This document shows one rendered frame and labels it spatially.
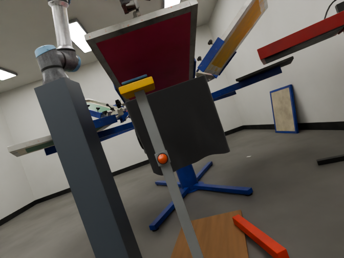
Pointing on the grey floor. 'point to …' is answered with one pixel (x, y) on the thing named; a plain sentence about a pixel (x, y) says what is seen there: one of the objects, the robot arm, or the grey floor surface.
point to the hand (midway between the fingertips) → (141, 18)
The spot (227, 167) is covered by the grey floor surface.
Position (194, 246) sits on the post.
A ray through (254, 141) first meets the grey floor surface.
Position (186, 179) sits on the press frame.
